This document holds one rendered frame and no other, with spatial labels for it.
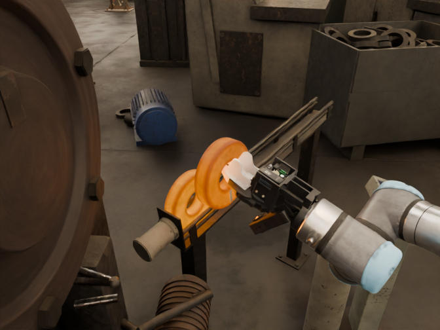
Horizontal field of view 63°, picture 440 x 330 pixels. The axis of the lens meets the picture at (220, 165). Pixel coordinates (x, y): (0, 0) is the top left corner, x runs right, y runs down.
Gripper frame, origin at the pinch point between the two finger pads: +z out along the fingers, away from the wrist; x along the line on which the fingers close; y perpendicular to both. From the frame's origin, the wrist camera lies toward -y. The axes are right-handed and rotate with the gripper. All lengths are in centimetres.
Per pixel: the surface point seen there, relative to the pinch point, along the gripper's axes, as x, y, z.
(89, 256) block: 31.0, -5.2, 3.0
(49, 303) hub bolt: 45, 21, -13
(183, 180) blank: 2.3, -9.0, 7.8
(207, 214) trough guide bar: -2.3, -19.2, 1.7
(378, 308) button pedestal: -44, -53, -50
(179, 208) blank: 5.5, -14.1, 4.9
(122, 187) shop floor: -52, -113, 89
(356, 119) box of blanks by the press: -165, -57, 6
